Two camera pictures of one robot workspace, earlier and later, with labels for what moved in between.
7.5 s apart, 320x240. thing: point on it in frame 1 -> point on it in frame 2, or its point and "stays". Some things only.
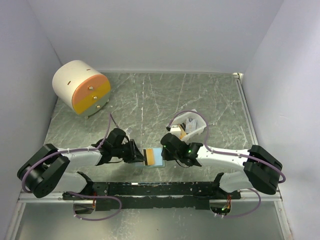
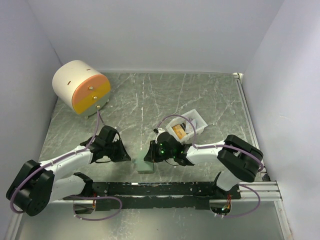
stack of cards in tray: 188,127 stays
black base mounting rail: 125,196 stays
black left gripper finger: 137,156 -> 120,153
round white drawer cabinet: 80,86 stays
